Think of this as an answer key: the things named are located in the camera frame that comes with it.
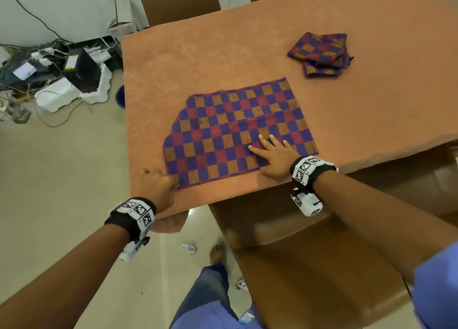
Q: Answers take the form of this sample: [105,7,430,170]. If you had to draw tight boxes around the orange tablecloth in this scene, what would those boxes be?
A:
[122,0,458,235]

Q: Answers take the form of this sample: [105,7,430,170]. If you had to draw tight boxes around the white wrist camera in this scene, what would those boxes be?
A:
[119,236,150,262]
[291,188,323,217]

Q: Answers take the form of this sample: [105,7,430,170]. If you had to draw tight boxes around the blue shirt sleeve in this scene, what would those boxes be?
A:
[411,241,458,329]

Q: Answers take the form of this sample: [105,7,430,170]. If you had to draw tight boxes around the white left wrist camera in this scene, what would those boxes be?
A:
[119,236,150,262]

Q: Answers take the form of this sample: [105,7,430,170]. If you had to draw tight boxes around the black box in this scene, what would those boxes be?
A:
[63,49,103,94]

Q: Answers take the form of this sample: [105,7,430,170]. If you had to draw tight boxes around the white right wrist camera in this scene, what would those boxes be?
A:
[291,188,323,217]

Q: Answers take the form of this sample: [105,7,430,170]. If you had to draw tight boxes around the person's right hand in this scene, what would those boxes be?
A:
[248,134,302,179]

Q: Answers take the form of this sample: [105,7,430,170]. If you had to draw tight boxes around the folded checkered cloth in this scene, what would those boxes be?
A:
[287,32,350,67]
[303,52,355,79]

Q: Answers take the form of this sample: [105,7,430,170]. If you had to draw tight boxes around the person's right forearm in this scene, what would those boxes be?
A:
[313,170,458,284]

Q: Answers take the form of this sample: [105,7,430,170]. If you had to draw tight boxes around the tangle of cables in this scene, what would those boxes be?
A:
[0,42,90,128]

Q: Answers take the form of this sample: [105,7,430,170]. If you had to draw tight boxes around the black wall cable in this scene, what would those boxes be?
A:
[0,0,77,48]

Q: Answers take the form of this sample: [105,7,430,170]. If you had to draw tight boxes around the person's left forearm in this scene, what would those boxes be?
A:
[0,224,130,329]

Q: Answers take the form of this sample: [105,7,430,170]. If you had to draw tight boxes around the large checkered purple orange cloth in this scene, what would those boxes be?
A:
[163,76,319,190]

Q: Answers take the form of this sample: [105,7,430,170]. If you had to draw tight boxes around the white foam packing piece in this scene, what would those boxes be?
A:
[34,63,113,113]

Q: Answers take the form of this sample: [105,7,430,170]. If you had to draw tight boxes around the brown chair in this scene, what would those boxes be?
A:
[209,141,458,329]
[135,0,222,27]

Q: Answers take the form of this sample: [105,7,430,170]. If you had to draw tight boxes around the person's left hand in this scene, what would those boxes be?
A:
[140,168,179,215]

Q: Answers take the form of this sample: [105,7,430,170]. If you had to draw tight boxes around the black right wrist marker band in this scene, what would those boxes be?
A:
[289,156,339,195]

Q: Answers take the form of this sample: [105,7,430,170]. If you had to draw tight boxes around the white cardboard box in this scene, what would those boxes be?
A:
[107,0,140,47]

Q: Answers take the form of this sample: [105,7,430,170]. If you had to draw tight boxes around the black wrist marker band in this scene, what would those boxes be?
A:
[289,156,339,195]
[104,197,157,242]

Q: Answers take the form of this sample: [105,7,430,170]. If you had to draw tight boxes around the blue trousers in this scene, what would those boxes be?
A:
[170,264,266,329]

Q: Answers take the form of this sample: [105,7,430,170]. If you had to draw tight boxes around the person's bare foot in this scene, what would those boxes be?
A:
[209,243,227,266]

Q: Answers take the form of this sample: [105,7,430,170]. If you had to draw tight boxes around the black left wrist marker band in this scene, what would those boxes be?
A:
[104,197,157,242]

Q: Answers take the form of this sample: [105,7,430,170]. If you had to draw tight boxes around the white power adapter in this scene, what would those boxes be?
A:
[13,62,38,81]

